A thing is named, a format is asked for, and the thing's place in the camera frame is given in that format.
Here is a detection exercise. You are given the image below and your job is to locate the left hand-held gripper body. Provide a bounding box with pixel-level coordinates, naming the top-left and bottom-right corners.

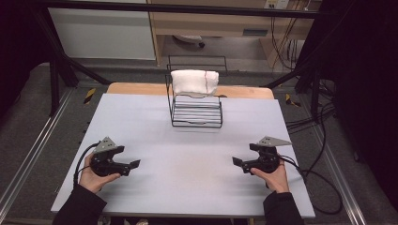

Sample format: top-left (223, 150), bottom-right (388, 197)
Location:
top-left (89, 136), bottom-right (131, 178)

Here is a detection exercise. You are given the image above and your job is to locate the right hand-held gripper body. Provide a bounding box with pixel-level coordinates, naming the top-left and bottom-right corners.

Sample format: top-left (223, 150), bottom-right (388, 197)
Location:
top-left (242, 135), bottom-right (293, 175)

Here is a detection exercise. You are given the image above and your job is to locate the black wire rack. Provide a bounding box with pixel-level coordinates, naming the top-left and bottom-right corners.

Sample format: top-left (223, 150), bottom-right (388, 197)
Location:
top-left (165, 54), bottom-right (229, 128)

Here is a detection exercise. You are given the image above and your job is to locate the white towel with coloured stitching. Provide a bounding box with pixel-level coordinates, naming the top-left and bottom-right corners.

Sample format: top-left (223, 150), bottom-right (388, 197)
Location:
top-left (170, 68), bottom-right (221, 97)

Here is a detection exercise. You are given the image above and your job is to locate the person's left hand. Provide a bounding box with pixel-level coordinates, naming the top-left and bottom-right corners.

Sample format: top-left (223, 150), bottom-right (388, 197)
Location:
top-left (78, 153), bottom-right (122, 194)

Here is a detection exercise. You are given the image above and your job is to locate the person's right hand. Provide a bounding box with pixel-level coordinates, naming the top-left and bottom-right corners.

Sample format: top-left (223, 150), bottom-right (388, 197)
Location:
top-left (250, 160), bottom-right (291, 194)

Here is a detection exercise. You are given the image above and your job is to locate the yellow black floor tape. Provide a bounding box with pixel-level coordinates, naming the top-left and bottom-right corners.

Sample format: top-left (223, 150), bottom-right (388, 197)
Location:
top-left (83, 87), bottom-right (98, 105)
top-left (284, 93), bottom-right (302, 108)

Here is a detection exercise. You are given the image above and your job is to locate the white cabinet panel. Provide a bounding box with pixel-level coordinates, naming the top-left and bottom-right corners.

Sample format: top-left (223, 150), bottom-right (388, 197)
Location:
top-left (48, 7), bottom-right (157, 61)

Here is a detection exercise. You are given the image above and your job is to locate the chair base with caster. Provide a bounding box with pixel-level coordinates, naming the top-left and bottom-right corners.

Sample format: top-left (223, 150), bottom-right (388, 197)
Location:
top-left (173, 34), bottom-right (207, 49)

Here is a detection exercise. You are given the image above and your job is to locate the black curtain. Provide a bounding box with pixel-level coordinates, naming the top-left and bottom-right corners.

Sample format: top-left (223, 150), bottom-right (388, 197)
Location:
top-left (0, 0), bottom-right (53, 120)
top-left (301, 0), bottom-right (398, 214)

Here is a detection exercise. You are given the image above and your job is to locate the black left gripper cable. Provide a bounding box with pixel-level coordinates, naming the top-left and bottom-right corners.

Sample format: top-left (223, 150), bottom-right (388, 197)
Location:
top-left (72, 141), bottom-right (101, 189)

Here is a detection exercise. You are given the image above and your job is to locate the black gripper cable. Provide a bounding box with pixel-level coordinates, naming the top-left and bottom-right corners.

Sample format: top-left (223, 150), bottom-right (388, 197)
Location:
top-left (72, 141), bottom-right (101, 189)
top-left (277, 154), bottom-right (344, 217)

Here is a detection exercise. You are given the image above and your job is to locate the bundle of black cables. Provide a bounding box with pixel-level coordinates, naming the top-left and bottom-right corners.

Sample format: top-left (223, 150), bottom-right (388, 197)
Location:
top-left (269, 15), bottom-right (338, 134)

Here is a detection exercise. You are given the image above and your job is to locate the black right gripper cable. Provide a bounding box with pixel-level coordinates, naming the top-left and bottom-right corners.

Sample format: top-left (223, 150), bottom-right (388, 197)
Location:
top-left (277, 154), bottom-right (344, 217)

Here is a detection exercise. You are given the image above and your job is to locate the aluminium floor rail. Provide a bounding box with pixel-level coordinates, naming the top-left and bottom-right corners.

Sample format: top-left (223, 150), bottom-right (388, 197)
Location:
top-left (312, 124), bottom-right (368, 225)
top-left (0, 88), bottom-right (75, 214)

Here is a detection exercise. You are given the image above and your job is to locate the white wall socket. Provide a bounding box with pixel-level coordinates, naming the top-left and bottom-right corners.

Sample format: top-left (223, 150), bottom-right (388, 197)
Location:
top-left (264, 0), bottom-right (291, 10)

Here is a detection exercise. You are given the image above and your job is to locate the black metal frame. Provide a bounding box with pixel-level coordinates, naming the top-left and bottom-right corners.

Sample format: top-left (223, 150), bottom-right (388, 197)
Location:
top-left (33, 0), bottom-right (333, 117)

